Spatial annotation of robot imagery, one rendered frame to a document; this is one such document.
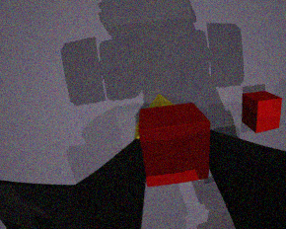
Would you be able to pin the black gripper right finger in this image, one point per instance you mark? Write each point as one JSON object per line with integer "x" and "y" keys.
{"x": 251, "y": 179}

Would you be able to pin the yellow cube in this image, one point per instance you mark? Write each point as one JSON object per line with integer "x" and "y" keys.
{"x": 159, "y": 101}

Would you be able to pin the red cube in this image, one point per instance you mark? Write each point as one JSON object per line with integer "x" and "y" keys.
{"x": 261, "y": 111}
{"x": 175, "y": 143}

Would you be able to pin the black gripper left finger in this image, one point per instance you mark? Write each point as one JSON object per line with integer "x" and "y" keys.
{"x": 110, "y": 198}

